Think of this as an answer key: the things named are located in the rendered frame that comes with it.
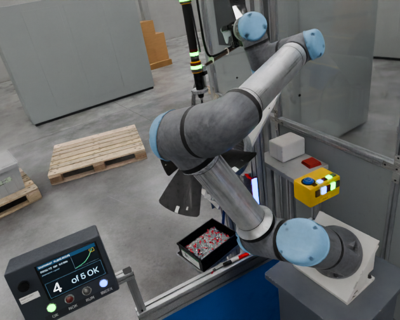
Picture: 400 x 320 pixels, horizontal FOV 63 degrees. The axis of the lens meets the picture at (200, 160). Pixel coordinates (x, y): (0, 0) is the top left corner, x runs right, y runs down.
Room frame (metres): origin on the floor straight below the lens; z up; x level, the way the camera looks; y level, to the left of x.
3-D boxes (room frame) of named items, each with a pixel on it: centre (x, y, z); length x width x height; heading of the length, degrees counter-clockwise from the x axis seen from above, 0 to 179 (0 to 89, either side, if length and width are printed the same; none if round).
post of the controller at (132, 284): (0.81, 0.30, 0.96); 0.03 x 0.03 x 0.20; 22
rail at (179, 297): (0.97, -0.09, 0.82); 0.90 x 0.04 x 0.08; 112
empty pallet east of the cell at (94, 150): (4.14, 1.36, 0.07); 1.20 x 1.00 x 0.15; 103
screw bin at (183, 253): (1.10, 0.03, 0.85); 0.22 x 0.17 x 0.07; 126
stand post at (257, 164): (1.59, -0.31, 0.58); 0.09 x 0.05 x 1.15; 22
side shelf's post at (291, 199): (1.65, -0.52, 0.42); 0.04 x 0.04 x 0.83; 22
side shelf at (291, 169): (1.65, -0.52, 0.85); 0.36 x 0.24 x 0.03; 22
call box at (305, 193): (1.12, -0.46, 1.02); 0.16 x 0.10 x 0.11; 112
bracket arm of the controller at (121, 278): (0.77, 0.40, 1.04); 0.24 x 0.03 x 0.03; 112
